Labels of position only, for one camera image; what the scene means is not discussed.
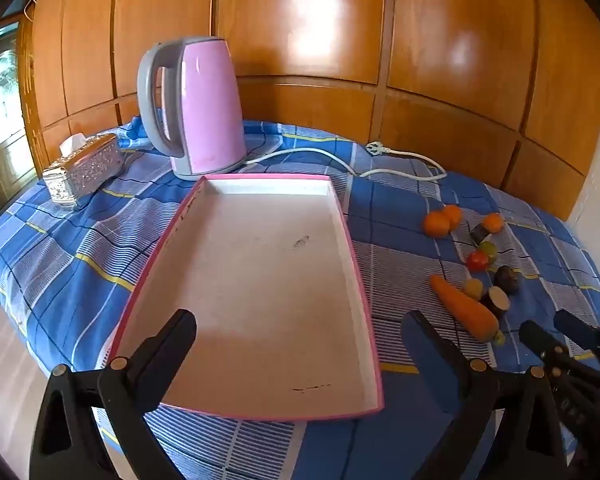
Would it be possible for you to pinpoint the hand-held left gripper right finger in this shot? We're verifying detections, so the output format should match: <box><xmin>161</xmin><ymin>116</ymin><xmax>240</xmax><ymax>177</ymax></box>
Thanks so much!
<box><xmin>401</xmin><ymin>310</ymin><xmax>566</xmax><ymax>480</ymax></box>

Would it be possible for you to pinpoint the white power cord with plug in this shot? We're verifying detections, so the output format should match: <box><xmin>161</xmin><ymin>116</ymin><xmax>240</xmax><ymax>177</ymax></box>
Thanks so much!
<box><xmin>244</xmin><ymin>141</ymin><xmax>448</xmax><ymax>181</ymax></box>

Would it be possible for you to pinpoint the window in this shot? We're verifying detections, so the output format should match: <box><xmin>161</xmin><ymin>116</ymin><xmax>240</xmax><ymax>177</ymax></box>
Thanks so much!
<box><xmin>0</xmin><ymin>20</ymin><xmax>37</xmax><ymax>211</ymax></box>

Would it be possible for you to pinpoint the blue checked tablecloth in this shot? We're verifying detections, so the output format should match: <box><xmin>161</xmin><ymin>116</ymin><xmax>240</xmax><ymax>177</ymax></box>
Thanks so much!
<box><xmin>0</xmin><ymin>119</ymin><xmax>600</xmax><ymax>480</ymax></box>

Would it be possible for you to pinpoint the pink electric kettle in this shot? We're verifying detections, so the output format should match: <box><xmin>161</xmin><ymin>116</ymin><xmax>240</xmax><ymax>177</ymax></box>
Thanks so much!
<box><xmin>137</xmin><ymin>36</ymin><xmax>247</xmax><ymax>181</ymax></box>

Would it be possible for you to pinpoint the silver embossed tissue box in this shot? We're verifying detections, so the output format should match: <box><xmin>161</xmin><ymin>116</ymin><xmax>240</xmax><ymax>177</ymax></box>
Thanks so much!
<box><xmin>42</xmin><ymin>133</ymin><xmax>126</xmax><ymax>209</ymax></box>

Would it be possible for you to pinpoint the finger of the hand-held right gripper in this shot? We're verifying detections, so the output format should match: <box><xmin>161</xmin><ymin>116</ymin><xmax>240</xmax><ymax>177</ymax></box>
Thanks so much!
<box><xmin>553</xmin><ymin>310</ymin><xmax>600</xmax><ymax>376</ymax></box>
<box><xmin>519</xmin><ymin>320</ymin><xmax>600</xmax><ymax>402</ymax></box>

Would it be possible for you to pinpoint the cut sweet potato piece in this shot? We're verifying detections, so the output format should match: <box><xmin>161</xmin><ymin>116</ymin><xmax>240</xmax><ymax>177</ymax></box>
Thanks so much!
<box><xmin>480</xmin><ymin>286</ymin><xmax>511</xmax><ymax>317</ymax></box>

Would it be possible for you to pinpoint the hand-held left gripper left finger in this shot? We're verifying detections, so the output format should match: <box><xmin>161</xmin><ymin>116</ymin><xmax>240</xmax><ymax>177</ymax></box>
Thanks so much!
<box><xmin>29</xmin><ymin>308</ymin><xmax>198</xmax><ymax>480</ymax></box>

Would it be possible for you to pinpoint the white tissue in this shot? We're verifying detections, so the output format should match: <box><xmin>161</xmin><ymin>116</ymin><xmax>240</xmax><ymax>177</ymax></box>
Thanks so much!
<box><xmin>59</xmin><ymin>133</ymin><xmax>87</xmax><ymax>157</ymax></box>

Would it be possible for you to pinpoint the carrot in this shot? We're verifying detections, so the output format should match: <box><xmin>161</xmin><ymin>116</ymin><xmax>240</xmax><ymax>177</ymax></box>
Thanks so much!
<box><xmin>430</xmin><ymin>274</ymin><xmax>500</xmax><ymax>343</ymax></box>

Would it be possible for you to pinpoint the pink rimmed white tray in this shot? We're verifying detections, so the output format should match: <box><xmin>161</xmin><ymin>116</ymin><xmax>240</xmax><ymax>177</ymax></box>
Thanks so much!
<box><xmin>111</xmin><ymin>173</ymin><xmax>385</xmax><ymax>421</ymax></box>

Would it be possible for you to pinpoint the wooden wardrobe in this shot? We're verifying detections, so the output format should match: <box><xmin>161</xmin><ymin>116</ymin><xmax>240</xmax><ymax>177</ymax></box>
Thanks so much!
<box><xmin>15</xmin><ymin>0</ymin><xmax>600</xmax><ymax>221</ymax></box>

